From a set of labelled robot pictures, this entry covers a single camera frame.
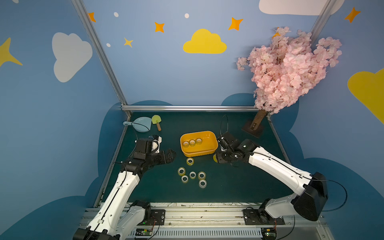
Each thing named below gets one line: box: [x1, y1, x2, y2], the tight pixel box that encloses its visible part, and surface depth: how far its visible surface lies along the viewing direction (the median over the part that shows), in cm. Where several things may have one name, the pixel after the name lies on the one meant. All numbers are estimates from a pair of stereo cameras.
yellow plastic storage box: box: [180, 131, 219, 158], surface depth 103 cm
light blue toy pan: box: [122, 117, 152, 133], surface depth 117 cm
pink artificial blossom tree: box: [236, 26, 342, 138], surface depth 71 cm
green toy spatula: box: [151, 114, 162, 132], surface depth 121 cm
